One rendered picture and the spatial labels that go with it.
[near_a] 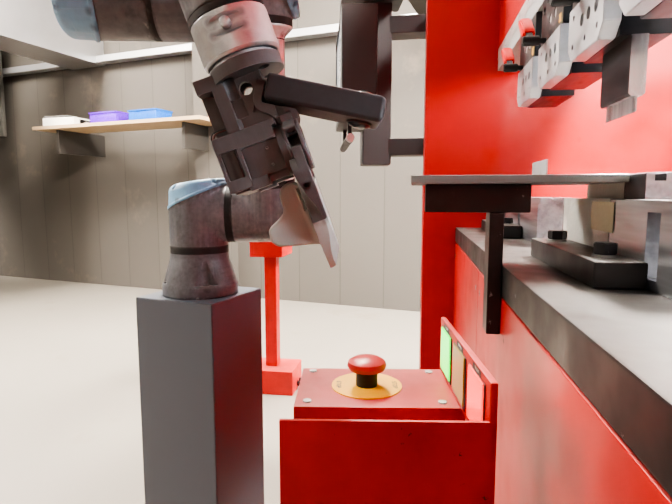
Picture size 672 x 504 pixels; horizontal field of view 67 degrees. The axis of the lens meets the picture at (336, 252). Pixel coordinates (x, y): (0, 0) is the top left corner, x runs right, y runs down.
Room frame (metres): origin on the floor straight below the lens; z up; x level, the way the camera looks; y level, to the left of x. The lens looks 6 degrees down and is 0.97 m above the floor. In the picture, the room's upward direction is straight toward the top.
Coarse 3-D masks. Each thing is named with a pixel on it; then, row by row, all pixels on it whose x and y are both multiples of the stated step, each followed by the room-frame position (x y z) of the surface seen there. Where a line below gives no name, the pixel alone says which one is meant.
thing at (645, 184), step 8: (632, 176) 0.62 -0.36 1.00; (640, 176) 0.59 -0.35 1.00; (648, 176) 0.58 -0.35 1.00; (656, 176) 0.60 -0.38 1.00; (664, 176) 0.58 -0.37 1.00; (632, 184) 0.62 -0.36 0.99; (640, 184) 0.59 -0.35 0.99; (648, 184) 0.58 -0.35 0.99; (656, 184) 0.58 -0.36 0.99; (664, 184) 0.58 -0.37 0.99; (624, 192) 0.64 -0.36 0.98; (632, 192) 0.61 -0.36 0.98; (640, 192) 0.59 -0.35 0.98; (648, 192) 0.58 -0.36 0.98; (656, 192) 0.58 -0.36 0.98; (664, 192) 0.58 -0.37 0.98
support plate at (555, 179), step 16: (416, 176) 0.66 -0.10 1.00; (432, 176) 0.66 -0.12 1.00; (448, 176) 0.65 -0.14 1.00; (464, 176) 0.65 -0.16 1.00; (480, 176) 0.65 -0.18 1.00; (496, 176) 0.64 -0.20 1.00; (512, 176) 0.64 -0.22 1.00; (528, 176) 0.64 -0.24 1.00; (544, 176) 0.63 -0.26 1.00; (560, 176) 0.63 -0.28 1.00; (576, 176) 0.63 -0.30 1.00; (592, 176) 0.63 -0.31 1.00; (608, 176) 0.62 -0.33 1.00; (624, 176) 0.62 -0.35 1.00
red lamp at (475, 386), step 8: (472, 376) 0.40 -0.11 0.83; (472, 384) 0.40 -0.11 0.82; (480, 384) 0.37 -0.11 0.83; (472, 392) 0.40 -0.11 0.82; (480, 392) 0.37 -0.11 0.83; (472, 400) 0.39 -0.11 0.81; (480, 400) 0.37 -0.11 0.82; (472, 408) 0.39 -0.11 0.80; (480, 408) 0.37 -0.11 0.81; (472, 416) 0.39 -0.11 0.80; (480, 416) 0.37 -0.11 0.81
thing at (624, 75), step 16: (624, 48) 0.68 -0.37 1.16; (640, 48) 0.66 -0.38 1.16; (608, 64) 0.73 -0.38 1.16; (624, 64) 0.68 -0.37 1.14; (640, 64) 0.66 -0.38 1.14; (608, 80) 0.73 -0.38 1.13; (624, 80) 0.67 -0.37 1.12; (640, 80) 0.66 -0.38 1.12; (608, 96) 0.72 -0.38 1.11; (624, 96) 0.67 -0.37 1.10; (608, 112) 0.75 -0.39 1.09; (624, 112) 0.69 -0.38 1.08
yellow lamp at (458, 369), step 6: (456, 348) 0.46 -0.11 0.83; (456, 354) 0.46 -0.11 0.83; (456, 360) 0.46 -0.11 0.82; (462, 360) 0.43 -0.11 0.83; (456, 366) 0.46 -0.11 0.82; (462, 366) 0.43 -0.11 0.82; (456, 372) 0.46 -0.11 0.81; (462, 372) 0.43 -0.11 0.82; (456, 378) 0.46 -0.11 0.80; (462, 378) 0.43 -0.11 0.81; (456, 384) 0.45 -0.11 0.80; (462, 384) 0.43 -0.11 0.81; (456, 390) 0.45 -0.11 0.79; (462, 390) 0.43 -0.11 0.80; (462, 396) 0.43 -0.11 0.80; (462, 402) 0.43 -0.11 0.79
